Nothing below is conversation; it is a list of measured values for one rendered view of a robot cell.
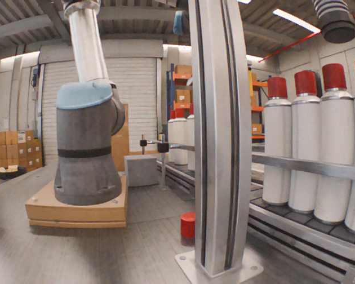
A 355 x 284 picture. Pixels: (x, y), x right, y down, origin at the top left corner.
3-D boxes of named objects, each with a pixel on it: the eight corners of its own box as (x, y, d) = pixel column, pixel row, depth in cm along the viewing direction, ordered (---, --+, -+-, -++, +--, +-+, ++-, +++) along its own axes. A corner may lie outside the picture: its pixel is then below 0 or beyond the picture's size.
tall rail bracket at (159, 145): (183, 187, 57) (182, 133, 56) (161, 190, 54) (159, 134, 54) (180, 184, 60) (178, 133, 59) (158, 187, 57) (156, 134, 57)
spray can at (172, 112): (183, 162, 74) (182, 110, 72) (171, 163, 72) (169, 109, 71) (178, 160, 78) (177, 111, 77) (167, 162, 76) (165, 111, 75)
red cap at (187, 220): (200, 238, 28) (200, 220, 27) (179, 236, 28) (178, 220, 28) (201, 228, 31) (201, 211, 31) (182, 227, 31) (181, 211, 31)
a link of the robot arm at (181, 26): (178, -2, 39) (219, 5, 41) (174, 17, 50) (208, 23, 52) (174, 21, 40) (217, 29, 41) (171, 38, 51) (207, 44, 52)
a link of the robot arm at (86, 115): (45, 150, 29) (45, 77, 28) (74, 142, 43) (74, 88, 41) (103, 151, 30) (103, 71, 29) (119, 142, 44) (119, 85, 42)
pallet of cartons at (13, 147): (22, 194, 248) (15, 130, 242) (-10, 192, 226) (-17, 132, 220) (45, 180, 364) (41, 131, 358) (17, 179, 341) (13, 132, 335)
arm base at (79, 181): (119, 205, 31) (116, 151, 30) (43, 204, 28) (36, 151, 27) (123, 180, 46) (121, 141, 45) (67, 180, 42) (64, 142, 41)
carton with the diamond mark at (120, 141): (131, 171, 74) (128, 103, 72) (71, 174, 65) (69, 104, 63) (123, 160, 102) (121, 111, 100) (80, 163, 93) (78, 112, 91)
